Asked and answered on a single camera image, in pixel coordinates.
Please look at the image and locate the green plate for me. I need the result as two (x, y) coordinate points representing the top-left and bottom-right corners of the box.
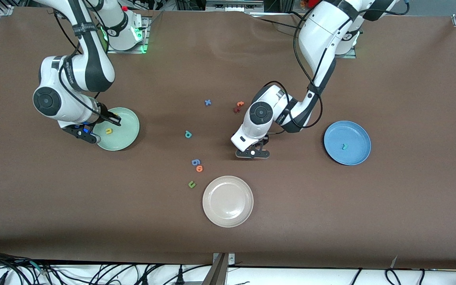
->
(93, 107), (140, 151)

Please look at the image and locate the beige plate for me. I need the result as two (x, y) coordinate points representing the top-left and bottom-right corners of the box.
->
(202, 176), (254, 228)

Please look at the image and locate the blue plate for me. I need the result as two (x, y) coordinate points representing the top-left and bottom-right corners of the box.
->
(323, 121), (372, 166)

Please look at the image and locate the brown table cover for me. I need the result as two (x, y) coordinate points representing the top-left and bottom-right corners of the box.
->
(0, 6), (456, 270)

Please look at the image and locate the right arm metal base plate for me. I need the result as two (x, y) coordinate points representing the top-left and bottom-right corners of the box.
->
(107, 16), (152, 54)

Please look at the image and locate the black cable on table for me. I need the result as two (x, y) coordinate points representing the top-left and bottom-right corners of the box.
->
(248, 11), (312, 32)

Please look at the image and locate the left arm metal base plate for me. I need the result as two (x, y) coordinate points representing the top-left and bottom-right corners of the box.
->
(333, 47), (357, 59)

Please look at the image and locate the aluminium rail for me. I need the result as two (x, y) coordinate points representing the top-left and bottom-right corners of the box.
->
(205, 0), (265, 13)

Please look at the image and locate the metal table bracket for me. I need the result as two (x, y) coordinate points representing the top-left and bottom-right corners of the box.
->
(201, 253), (236, 285)

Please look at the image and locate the black looped cable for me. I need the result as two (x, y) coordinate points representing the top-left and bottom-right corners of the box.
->
(385, 268), (402, 285)

